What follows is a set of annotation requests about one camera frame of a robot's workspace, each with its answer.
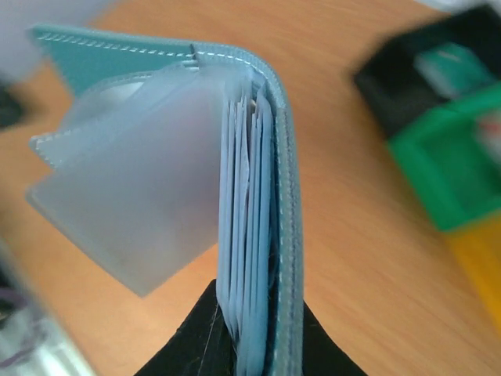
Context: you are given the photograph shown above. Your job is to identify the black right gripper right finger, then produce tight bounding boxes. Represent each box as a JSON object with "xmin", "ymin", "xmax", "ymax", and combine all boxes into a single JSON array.
[{"xmin": 302, "ymin": 303, "xmax": 366, "ymax": 376}]

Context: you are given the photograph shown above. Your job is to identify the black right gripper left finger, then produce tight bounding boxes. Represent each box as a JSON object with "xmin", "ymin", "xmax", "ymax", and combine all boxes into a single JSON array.
[{"xmin": 135, "ymin": 280, "xmax": 235, "ymax": 376}]

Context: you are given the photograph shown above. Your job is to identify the teal card holder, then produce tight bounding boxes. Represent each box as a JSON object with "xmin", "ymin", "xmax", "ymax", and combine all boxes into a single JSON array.
[{"xmin": 27, "ymin": 24, "xmax": 304, "ymax": 375}]

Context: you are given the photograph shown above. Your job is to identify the teal card in bin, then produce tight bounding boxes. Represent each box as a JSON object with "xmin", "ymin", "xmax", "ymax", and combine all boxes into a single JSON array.
[{"xmin": 413, "ymin": 42, "xmax": 496, "ymax": 99}]

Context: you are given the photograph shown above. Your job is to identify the yellow plastic bin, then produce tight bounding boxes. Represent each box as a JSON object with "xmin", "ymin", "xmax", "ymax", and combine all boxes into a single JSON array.
[{"xmin": 445, "ymin": 215, "xmax": 500, "ymax": 330}]

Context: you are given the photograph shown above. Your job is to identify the green plastic bin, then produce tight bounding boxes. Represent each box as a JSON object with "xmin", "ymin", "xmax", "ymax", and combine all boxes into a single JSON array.
[{"xmin": 388, "ymin": 84, "xmax": 500, "ymax": 230}]

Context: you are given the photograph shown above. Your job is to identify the black plastic bin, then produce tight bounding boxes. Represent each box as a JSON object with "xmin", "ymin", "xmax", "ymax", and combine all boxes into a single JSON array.
[{"xmin": 353, "ymin": 4, "xmax": 500, "ymax": 139}]

